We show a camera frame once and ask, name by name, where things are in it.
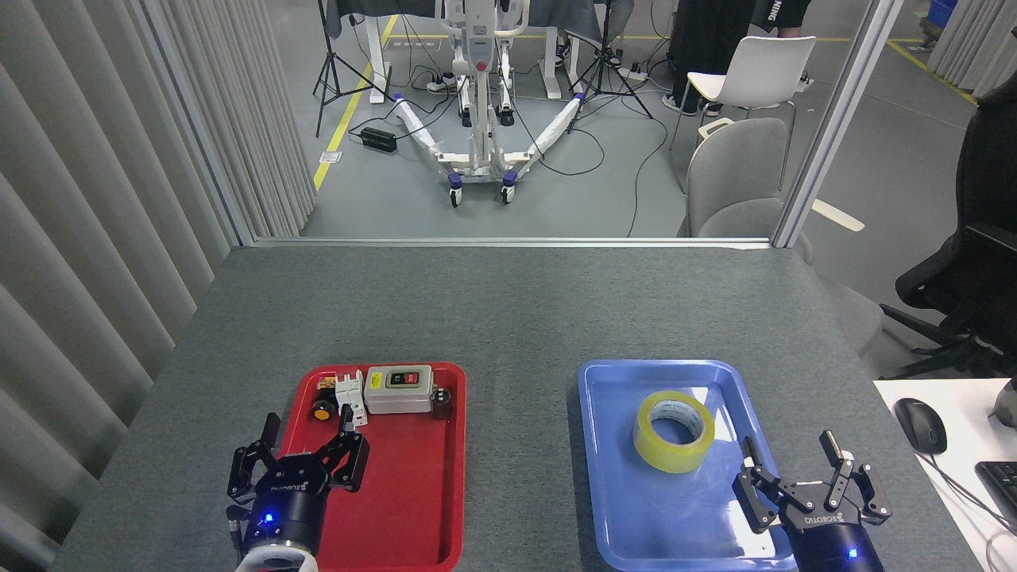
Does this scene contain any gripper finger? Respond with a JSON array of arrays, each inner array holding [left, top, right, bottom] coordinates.
[[227, 412, 281, 504], [311, 404, 372, 493], [732, 437, 796, 534], [820, 430, 893, 526]]

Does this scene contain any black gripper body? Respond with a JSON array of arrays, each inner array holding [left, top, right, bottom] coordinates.
[[238, 454, 331, 554], [783, 505, 887, 572]]

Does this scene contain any yellow tape roll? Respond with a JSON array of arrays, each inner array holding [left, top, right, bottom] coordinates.
[[632, 390, 716, 475]]

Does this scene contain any red plastic tray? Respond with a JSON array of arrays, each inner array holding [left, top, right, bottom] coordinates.
[[274, 362, 468, 572]]

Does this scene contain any white circuit breaker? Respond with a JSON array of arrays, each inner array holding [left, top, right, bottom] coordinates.
[[334, 370, 369, 429]]

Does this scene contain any black computer mouse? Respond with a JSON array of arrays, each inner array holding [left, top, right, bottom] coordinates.
[[893, 397, 948, 456]]

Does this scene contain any white desk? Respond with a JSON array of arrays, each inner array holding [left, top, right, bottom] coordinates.
[[872, 378, 1017, 572]]

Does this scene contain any black keyboard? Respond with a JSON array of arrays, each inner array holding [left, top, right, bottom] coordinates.
[[975, 461, 1017, 533]]

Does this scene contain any blue plastic tray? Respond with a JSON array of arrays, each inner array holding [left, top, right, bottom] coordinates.
[[578, 359, 805, 572]]

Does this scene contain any grey rounded desk object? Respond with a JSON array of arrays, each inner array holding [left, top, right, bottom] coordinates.
[[989, 377, 1017, 427]]

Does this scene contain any black office chair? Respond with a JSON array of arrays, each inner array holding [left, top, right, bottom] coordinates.
[[878, 71, 1017, 381]]

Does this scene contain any beige floor board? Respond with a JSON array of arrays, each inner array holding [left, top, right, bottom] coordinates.
[[811, 199, 865, 234]]

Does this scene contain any grey chair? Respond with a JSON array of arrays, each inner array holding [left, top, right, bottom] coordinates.
[[678, 118, 884, 358]]

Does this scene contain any white wheeled stand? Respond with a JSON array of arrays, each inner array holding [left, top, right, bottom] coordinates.
[[393, 0, 586, 209]]

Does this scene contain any black tripod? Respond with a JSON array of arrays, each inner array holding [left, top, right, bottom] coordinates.
[[312, 0, 395, 138], [567, 0, 655, 134]]

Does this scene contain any white legged table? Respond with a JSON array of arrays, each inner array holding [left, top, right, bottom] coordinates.
[[322, 0, 636, 105]]

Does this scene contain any white chair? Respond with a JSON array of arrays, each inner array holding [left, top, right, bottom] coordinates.
[[670, 36, 817, 191]]

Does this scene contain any person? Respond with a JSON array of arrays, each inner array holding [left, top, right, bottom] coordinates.
[[663, 0, 813, 118]]

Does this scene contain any grey switch box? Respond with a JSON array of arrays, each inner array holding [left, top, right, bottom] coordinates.
[[364, 365, 436, 415]]

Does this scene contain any black mouse cable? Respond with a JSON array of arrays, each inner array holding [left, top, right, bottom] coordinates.
[[926, 451, 1017, 535]]

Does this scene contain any silver table edge rail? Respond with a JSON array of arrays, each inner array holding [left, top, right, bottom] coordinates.
[[253, 236, 773, 251]]

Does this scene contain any black floor cable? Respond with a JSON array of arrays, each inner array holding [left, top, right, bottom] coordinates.
[[508, 95, 670, 239]]

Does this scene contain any silver aluminium post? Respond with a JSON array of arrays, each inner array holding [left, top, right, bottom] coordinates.
[[772, 0, 907, 249]]

